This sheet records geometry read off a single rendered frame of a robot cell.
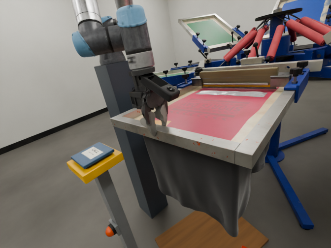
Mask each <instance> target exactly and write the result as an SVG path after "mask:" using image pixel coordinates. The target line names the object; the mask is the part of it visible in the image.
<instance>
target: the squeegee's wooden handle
mask: <svg viewBox="0 0 331 248"><path fill-rule="evenodd" d="M278 73H279V67H265V68H248V69H231V70H214V71H201V72H200V73H199V77H200V78H201V79H202V84H204V83H269V85H270V76H276V75H278Z"/></svg>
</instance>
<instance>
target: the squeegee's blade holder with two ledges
mask: <svg viewBox="0 0 331 248"><path fill-rule="evenodd" d="M203 85H269V83H204V84H203Z"/></svg>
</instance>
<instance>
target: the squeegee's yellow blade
mask: <svg viewBox="0 0 331 248"><path fill-rule="evenodd" d="M203 86H205V87H270V85H203Z"/></svg>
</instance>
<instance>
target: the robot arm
mask: <svg viewBox="0 0 331 248"><path fill-rule="evenodd" d="M71 1H72V5H73V9H74V14H75V18H76V22H77V26H78V30H79V31H76V32H73V33H72V42H73V44H74V47H75V49H76V51H77V53H78V54H79V55H80V56H81V57H84V58H85V57H96V56H98V55H99V62H100V65H107V64H112V63H117V62H123V61H126V58H125V56H124V54H123V52H122V51H125V52H126V55H127V60H128V64H129V68H130V70H132V71H130V72H128V73H129V76H132V79H133V83H134V87H133V88H135V89H132V91H131V92H129V95H130V99H131V102H132V107H133V108H137V109H141V112H142V115H143V118H141V119H140V123H141V124H142V125H143V126H145V127H146V128H148V129H149V131H150V133H151V134H152V135H153V136H154V137H155V136H156V134H157V130H156V124H155V118H157V119H159V120H161V122H162V125H163V126H166V123H167V115H168V104H167V102H171V101H172V100H174V99H176V98H178V97H179V94H180V90H178V89H177V88H175V87H174V86H172V85H171V84H169V83H168V82H166V81H165V80H163V79H162V78H160V77H159V76H157V75H156V74H154V73H153V72H155V67H154V65H155V62H154V57H153V51H152V47H151V41H150V36H149V31H148V26H147V18H146V16H145V12H144V8H143V7H142V6H141V5H137V4H133V0H115V4H116V8H117V11H116V18H115V19H113V18H112V17H111V16H104V17H101V16H100V12H99V6H98V2H97V0H71ZM154 107H155V109H156V111H155V112H152V111H151V110H154Z"/></svg>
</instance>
